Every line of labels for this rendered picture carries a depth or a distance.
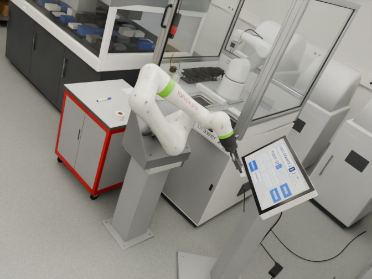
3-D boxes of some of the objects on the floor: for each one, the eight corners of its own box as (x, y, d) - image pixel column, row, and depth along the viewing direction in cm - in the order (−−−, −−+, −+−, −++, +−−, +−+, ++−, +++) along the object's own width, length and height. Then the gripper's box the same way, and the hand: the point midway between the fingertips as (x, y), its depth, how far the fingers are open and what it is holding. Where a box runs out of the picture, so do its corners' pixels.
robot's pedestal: (122, 251, 254) (150, 171, 216) (101, 222, 270) (123, 143, 232) (154, 236, 275) (184, 161, 237) (132, 211, 291) (158, 137, 253)
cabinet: (195, 232, 293) (232, 158, 253) (122, 160, 341) (142, 88, 302) (253, 197, 363) (289, 134, 323) (185, 141, 411) (209, 81, 371)
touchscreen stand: (179, 309, 231) (239, 197, 180) (176, 253, 269) (226, 148, 218) (247, 319, 241) (323, 216, 190) (236, 264, 279) (297, 166, 228)
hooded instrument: (81, 146, 339) (122, -52, 250) (-2, 60, 425) (6, -110, 337) (167, 126, 427) (221, -26, 338) (83, 57, 513) (108, -78, 425)
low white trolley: (90, 205, 281) (110, 127, 243) (51, 160, 310) (63, 84, 272) (144, 184, 323) (168, 115, 285) (105, 146, 352) (122, 78, 314)
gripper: (235, 146, 190) (249, 181, 200) (235, 135, 202) (249, 169, 211) (222, 150, 193) (237, 184, 202) (223, 139, 204) (237, 172, 213)
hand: (241, 171), depth 205 cm, fingers closed
